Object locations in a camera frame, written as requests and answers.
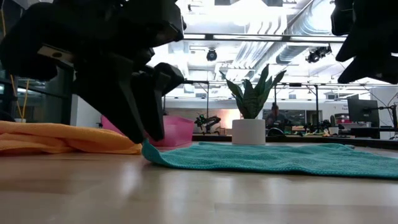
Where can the snake plant in white pot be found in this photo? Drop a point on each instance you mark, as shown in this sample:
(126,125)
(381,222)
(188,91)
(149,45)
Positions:
(248,130)

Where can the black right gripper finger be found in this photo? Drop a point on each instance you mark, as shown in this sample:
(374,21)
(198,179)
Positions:
(379,70)
(373,46)

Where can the orange microfiber towel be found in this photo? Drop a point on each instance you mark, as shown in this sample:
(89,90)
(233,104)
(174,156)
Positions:
(62,138)

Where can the black aluminium table frame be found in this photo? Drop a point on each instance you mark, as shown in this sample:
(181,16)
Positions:
(311,139)

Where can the person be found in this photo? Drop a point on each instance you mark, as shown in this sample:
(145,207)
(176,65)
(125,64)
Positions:
(275,117)

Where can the teal microfiber towel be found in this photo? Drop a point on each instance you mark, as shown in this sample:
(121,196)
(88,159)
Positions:
(264,158)

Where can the pink plastic bin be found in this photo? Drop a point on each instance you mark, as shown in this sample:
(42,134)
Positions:
(177,130)

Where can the black round ceiling speaker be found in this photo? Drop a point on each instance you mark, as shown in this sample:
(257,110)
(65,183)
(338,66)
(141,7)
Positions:
(211,55)

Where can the black ceiling camera cluster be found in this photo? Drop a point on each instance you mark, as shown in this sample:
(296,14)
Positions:
(317,53)

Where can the white cup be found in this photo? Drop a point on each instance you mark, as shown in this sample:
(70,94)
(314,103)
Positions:
(20,120)

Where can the overhead light bar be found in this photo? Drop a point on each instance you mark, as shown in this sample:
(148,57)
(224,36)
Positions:
(248,37)

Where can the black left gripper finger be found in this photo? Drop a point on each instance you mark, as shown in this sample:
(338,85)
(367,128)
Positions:
(154,102)
(105,90)

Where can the black computer monitor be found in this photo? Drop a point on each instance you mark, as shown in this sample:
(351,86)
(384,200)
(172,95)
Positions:
(362,112)

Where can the black workstation frame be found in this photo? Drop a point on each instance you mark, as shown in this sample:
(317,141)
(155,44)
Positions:
(199,82)
(316,102)

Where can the small background robot arm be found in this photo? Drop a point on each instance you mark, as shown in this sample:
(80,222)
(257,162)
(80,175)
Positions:
(206,122)

